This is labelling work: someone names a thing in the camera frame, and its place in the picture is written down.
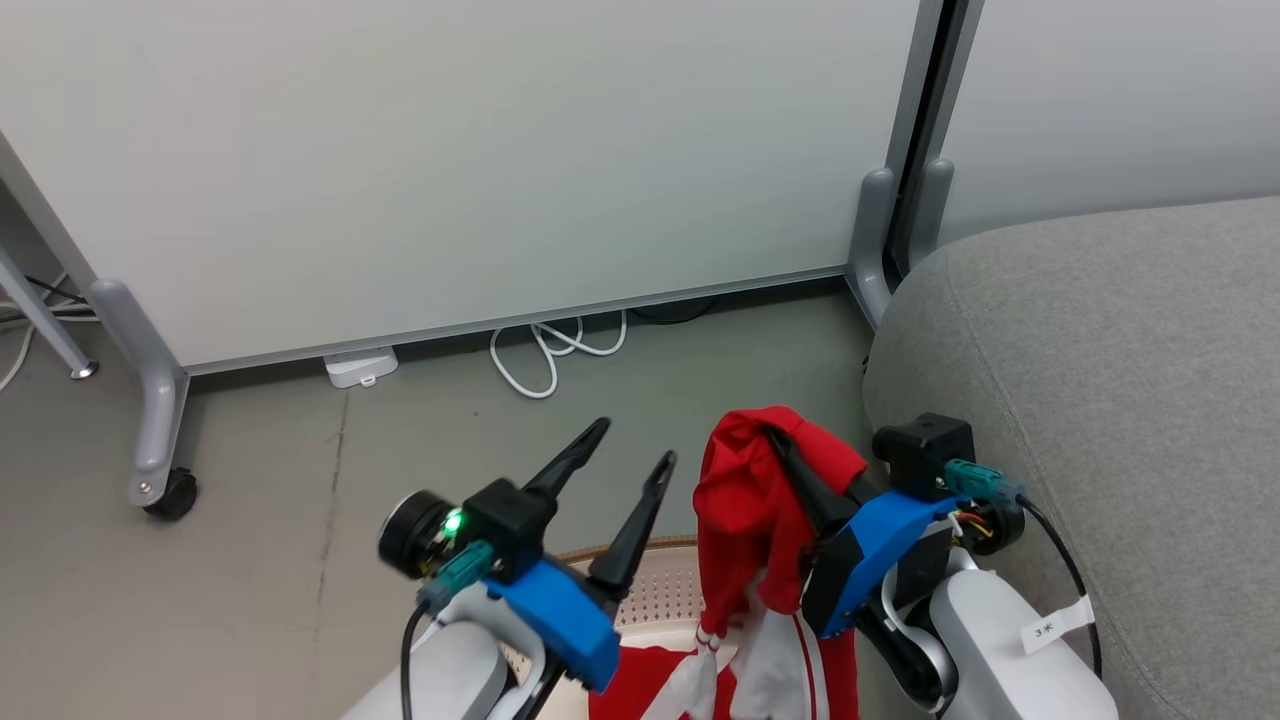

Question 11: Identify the red and white garment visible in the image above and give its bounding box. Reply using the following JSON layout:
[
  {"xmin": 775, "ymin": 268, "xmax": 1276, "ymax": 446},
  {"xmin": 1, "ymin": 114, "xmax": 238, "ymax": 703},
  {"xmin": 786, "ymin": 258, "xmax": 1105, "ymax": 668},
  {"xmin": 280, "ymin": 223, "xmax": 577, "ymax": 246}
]
[{"xmin": 588, "ymin": 405, "xmax": 869, "ymax": 720}]

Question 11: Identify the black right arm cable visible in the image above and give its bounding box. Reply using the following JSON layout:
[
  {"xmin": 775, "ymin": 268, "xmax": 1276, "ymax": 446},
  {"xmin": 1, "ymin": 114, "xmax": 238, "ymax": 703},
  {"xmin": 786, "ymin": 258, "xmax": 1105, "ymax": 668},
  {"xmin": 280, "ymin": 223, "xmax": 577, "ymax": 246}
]
[{"xmin": 1018, "ymin": 498, "xmax": 1106, "ymax": 683}]

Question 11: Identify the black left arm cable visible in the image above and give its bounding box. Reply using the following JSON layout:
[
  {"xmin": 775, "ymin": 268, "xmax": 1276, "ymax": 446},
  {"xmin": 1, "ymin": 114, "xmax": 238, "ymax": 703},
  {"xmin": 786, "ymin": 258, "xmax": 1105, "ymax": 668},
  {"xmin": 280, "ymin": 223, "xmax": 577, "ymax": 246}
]
[{"xmin": 399, "ymin": 598, "xmax": 433, "ymax": 720}]

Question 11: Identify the white floor cable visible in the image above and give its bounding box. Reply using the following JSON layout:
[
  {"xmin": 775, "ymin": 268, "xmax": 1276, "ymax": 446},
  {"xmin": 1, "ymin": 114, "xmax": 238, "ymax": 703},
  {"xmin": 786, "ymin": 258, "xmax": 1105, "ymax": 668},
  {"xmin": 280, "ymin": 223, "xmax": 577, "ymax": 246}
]
[{"xmin": 0, "ymin": 296, "xmax": 101, "ymax": 393}]

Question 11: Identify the narrow white partition panel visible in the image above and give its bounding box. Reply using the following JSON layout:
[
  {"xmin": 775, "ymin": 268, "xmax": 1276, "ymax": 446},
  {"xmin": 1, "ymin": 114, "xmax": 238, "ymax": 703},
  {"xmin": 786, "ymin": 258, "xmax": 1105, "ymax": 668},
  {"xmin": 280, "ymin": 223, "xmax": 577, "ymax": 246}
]
[{"xmin": 938, "ymin": 0, "xmax": 1280, "ymax": 247}]

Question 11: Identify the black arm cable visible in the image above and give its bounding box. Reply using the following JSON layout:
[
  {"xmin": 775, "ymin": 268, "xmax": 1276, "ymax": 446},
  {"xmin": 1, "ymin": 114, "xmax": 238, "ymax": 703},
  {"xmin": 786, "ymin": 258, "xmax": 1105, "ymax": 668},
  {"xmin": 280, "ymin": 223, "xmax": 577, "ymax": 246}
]
[
  {"xmin": 399, "ymin": 598, "xmax": 433, "ymax": 720},
  {"xmin": 1018, "ymin": 498, "xmax": 1106, "ymax": 683}
]

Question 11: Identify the white power adapter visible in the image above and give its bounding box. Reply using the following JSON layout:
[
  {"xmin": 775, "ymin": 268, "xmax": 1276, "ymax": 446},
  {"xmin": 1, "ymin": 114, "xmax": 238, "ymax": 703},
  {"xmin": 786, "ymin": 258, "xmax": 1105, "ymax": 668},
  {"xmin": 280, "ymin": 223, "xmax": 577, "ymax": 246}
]
[{"xmin": 323, "ymin": 346, "xmax": 399, "ymax": 389}]

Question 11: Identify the grey fabric sofa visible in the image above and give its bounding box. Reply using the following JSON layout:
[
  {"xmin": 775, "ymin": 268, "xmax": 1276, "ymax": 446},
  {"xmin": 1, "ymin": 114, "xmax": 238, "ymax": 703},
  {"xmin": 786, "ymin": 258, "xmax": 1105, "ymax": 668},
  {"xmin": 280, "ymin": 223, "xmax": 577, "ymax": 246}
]
[{"xmin": 862, "ymin": 197, "xmax": 1280, "ymax": 720}]

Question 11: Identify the black cable under partition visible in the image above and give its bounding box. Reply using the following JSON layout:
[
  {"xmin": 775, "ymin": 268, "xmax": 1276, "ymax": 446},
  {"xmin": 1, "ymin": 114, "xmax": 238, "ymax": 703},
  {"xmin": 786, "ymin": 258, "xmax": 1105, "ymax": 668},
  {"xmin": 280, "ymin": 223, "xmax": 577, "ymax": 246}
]
[{"xmin": 630, "ymin": 297, "xmax": 717, "ymax": 325}]

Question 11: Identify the grey metal table leg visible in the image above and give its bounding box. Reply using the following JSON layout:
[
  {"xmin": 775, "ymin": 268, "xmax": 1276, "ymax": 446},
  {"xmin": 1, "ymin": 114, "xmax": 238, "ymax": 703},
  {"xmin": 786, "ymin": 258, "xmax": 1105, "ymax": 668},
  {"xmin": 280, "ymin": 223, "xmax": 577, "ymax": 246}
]
[{"xmin": 0, "ymin": 245, "xmax": 100, "ymax": 381}]

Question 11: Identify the wide white partition panel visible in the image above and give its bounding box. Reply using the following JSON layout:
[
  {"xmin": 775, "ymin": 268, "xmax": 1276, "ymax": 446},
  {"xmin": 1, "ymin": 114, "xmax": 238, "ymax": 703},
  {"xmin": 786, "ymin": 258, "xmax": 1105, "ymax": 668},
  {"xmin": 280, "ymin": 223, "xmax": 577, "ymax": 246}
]
[{"xmin": 0, "ymin": 0, "xmax": 947, "ymax": 377}]

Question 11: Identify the short grey partition foot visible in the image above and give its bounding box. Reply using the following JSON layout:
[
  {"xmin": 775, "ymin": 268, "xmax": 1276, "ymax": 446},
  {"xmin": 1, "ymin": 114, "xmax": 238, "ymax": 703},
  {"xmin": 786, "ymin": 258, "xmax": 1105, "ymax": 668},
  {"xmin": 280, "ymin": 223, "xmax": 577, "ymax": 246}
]
[
  {"xmin": 905, "ymin": 158, "xmax": 955, "ymax": 271},
  {"xmin": 846, "ymin": 167, "xmax": 897, "ymax": 331}
]

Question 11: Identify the long grey partition foot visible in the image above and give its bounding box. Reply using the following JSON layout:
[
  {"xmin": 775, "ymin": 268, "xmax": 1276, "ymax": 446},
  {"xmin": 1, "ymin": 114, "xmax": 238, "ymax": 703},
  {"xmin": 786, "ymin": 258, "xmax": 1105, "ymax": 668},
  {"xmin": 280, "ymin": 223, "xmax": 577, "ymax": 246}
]
[{"xmin": 89, "ymin": 279, "xmax": 191, "ymax": 508}]

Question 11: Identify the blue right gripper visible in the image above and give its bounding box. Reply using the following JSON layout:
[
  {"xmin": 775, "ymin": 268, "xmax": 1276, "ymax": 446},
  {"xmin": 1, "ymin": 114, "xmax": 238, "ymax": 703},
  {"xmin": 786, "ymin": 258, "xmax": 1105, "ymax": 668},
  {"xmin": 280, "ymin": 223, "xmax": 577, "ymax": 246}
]
[{"xmin": 767, "ymin": 430, "xmax": 963, "ymax": 640}]

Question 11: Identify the cream perforated laundry basket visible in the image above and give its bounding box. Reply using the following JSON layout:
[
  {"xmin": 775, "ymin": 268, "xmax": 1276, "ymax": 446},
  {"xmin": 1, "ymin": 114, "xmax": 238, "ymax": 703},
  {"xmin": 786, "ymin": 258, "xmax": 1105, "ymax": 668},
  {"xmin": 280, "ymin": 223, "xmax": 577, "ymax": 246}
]
[{"xmin": 498, "ymin": 537, "xmax": 743, "ymax": 693}]

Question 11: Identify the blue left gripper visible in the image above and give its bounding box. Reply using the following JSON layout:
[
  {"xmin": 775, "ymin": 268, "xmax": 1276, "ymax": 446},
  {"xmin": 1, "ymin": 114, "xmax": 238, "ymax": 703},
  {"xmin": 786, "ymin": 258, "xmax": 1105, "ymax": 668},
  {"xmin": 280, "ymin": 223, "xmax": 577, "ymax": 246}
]
[{"xmin": 483, "ymin": 418, "xmax": 679, "ymax": 694}]

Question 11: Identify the black caster wheel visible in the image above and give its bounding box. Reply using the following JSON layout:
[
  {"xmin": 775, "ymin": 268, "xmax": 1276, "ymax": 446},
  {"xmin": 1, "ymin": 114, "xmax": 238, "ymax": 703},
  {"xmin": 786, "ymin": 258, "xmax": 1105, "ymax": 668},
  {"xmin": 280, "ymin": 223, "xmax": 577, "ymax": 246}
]
[{"xmin": 143, "ymin": 468, "xmax": 199, "ymax": 522}]

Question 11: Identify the white paper cable tag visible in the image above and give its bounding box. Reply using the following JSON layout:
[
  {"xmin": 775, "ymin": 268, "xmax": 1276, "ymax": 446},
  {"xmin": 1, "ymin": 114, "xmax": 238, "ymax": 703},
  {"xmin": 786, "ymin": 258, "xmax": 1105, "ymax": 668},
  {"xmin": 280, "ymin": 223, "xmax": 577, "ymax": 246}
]
[{"xmin": 1020, "ymin": 594, "xmax": 1099, "ymax": 657}]

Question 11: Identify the thin black floor cable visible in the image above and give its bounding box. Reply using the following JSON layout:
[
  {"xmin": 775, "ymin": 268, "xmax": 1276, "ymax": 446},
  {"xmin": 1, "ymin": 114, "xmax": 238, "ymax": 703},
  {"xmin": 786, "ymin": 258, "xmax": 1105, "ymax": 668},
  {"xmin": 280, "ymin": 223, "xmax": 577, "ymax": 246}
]
[{"xmin": 22, "ymin": 274, "xmax": 93, "ymax": 307}]

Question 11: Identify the white looped cable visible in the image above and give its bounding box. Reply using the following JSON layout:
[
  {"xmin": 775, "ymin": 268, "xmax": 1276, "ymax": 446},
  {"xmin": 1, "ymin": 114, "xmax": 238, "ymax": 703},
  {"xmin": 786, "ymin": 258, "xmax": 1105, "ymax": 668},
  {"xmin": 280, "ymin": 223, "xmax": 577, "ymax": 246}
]
[{"xmin": 489, "ymin": 310, "xmax": 629, "ymax": 400}]

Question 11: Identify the teal cable connector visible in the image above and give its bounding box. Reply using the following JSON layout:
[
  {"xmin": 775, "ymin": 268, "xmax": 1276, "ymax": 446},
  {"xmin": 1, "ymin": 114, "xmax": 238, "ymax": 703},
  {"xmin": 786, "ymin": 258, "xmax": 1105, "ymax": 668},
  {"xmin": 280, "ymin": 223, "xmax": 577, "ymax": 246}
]
[
  {"xmin": 943, "ymin": 458, "xmax": 1030, "ymax": 507},
  {"xmin": 417, "ymin": 540, "xmax": 497, "ymax": 614}
]

